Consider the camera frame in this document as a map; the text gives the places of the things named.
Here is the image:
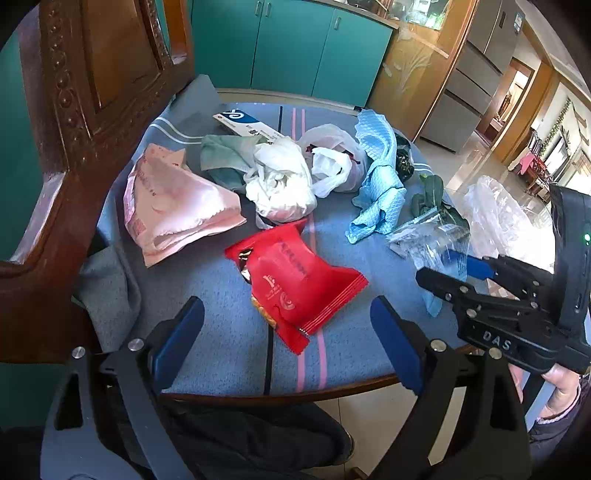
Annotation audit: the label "red snack packet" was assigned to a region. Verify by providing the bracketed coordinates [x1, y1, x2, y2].
[225, 219, 370, 355]

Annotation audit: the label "blue striped tablecloth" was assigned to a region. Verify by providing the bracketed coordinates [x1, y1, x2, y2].
[95, 102, 467, 397]

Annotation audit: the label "translucent white plastic bag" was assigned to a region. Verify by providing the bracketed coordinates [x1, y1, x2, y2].
[298, 124, 370, 199]

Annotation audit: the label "green vegetable leaves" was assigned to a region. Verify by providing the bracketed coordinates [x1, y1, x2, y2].
[410, 174, 469, 229]

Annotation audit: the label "carved wooden chair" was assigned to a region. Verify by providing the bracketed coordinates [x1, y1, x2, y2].
[0, 0, 197, 365]

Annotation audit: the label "light blue cloth scrap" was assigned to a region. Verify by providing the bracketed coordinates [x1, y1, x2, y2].
[421, 288, 445, 319]

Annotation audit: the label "round wooden table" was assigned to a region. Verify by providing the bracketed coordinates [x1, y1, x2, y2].
[157, 88, 467, 403]

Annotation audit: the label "teal cabinet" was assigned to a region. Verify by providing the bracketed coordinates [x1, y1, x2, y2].
[157, 0, 400, 109]

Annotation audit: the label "large clear plastic bag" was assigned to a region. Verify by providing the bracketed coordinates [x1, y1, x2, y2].
[462, 175, 555, 273]

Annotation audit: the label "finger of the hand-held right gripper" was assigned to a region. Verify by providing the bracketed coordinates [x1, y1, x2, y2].
[443, 250, 557, 306]
[416, 268, 552, 326]

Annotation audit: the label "green garland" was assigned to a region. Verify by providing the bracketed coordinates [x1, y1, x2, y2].
[538, 98, 573, 155]

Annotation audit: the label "grey-green cloth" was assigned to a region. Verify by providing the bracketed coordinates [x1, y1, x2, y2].
[199, 134, 269, 192]

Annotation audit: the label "person's dark trousers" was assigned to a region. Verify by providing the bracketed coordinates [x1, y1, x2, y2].
[106, 397, 356, 480]

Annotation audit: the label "grey under cloth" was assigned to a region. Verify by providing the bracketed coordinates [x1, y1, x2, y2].
[74, 75, 223, 354]

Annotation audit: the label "dark patterned wrapper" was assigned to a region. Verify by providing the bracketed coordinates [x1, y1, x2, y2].
[392, 134, 414, 182]

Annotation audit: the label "person's right forearm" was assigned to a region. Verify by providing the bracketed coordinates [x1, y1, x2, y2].
[526, 376, 591, 459]

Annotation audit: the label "wooden partition with glass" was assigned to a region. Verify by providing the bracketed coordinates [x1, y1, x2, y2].
[367, 0, 481, 141]

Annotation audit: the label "person's right hand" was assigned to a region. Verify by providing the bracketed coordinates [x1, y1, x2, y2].
[531, 364, 588, 431]

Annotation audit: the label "white and blue paper box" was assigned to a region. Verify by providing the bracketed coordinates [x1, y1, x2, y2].
[212, 108, 296, 146]

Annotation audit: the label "light blue textured cloth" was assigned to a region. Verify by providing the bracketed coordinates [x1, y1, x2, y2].
[345, 109, 407, 244]

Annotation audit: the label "clear zip bag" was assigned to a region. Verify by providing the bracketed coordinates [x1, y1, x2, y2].
[385, 215, 472, 278]

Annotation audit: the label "pink plastic bag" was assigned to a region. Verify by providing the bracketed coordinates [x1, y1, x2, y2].
[124, 143, 247, 267]

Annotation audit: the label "grey refrigerator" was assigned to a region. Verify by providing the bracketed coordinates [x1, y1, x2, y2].
[418, 0, 529, 153]

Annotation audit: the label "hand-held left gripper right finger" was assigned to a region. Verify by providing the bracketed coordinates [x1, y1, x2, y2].
[369, 295, 532, 480]

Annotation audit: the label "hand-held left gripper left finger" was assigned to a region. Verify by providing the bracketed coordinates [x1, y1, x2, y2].
[41, 296, 205, 480]

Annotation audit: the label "crumpled white plastic bag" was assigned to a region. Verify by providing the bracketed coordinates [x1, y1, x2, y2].
[243, 137, 318, 223]

